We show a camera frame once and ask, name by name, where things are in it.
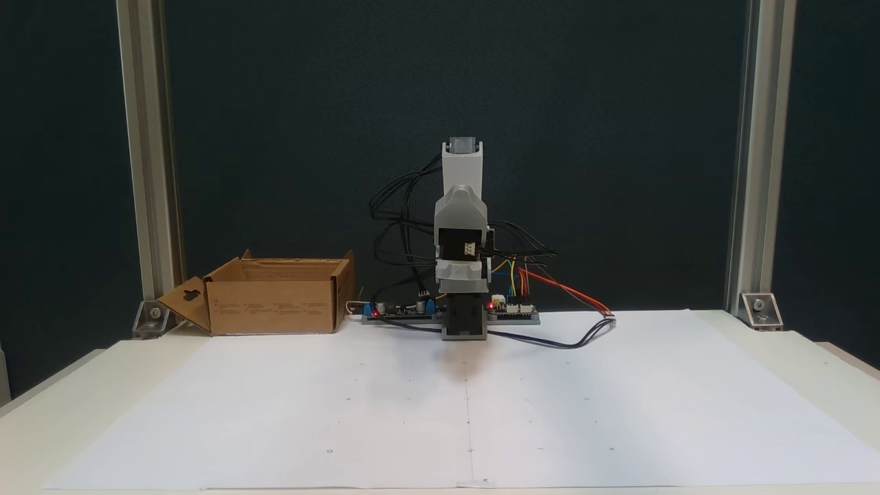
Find coloured jumper wires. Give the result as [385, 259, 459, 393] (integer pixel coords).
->
[492, 256, 527, 300]

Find metal corner bracket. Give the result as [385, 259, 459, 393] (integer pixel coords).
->
[739, 292, 784, 331]
[132, 299, 171, 339]

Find circuit board with white connectors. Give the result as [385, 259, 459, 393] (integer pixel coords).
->
[487, 294, 541, 325]

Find circuit board with blue part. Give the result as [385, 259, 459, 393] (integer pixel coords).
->
[362, 297, 444, 326]

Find aluminium frame post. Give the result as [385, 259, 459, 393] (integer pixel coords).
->
[725, 0, 798, 311]
[115, 0, 186, 303]

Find wide ribbed grey gripper finger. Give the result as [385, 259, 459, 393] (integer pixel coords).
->
[438, 278, 490, 296]

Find brown cardboard box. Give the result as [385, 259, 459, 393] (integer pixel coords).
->
[157, 250, 356, 337]

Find orange red wire bundle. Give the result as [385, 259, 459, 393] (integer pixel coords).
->
[519, 256, 615, 318]

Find dark cable on table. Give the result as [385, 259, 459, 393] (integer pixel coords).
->
[369, 302, 616, 350]

